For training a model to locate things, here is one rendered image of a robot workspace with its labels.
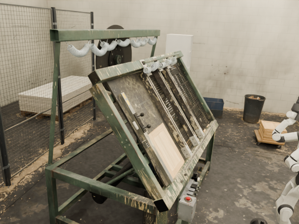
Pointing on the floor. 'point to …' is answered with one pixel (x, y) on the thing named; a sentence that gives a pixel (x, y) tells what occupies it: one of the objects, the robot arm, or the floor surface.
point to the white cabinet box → (180, 46)
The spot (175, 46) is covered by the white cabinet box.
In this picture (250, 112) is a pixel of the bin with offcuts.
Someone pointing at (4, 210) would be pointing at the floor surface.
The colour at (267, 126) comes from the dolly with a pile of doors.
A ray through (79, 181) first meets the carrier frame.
